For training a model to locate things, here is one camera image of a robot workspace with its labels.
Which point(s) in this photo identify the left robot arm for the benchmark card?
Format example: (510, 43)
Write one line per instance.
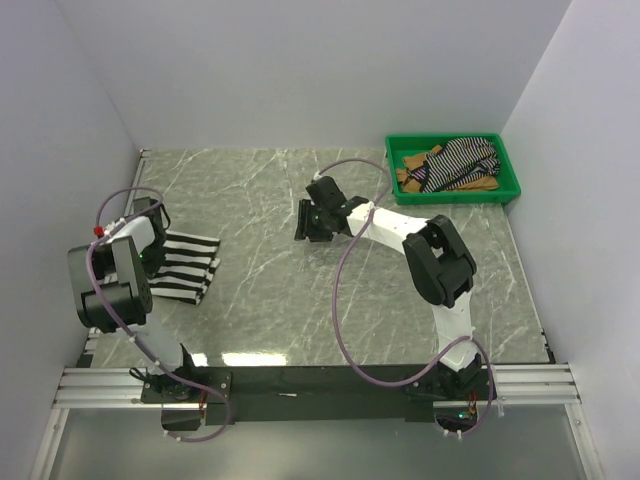
(111, 291)

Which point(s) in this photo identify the green plastic bin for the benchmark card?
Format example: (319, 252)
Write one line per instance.
(399, 146)

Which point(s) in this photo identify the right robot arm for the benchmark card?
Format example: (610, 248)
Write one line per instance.
(441, 268)

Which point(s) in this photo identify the black base beam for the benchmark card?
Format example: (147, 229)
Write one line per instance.
(309, 393)

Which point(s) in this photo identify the aluminium front rail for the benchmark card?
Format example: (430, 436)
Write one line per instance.
(515, 385)

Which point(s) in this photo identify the wide black white striped tank top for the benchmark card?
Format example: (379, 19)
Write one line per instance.
(187, 269)

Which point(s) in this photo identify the tan tank top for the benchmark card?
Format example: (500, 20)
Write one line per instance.
(407, 183)

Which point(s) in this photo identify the thin striped tank top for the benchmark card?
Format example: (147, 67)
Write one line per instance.
(462, 164)

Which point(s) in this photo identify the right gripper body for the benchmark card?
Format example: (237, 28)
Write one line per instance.
(312, 223)

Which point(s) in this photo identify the aluminium rail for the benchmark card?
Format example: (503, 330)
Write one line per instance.
(114, 252)
(515, 385)

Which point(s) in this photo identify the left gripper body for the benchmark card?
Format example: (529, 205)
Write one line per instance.
(153, 256)

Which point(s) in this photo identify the aluminium left side rail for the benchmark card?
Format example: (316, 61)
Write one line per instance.
(114, 252)

